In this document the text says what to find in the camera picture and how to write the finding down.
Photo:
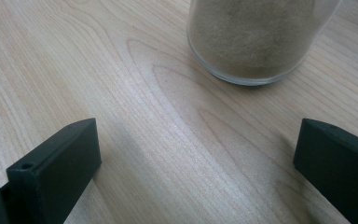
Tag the glass jar of brown powder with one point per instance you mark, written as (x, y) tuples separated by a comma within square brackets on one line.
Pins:
[(254, 37)]

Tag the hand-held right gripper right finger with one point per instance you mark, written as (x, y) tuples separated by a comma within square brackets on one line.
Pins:
[(338, 165)]

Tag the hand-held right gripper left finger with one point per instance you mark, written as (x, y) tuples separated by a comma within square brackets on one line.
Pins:
[(56, 168)]

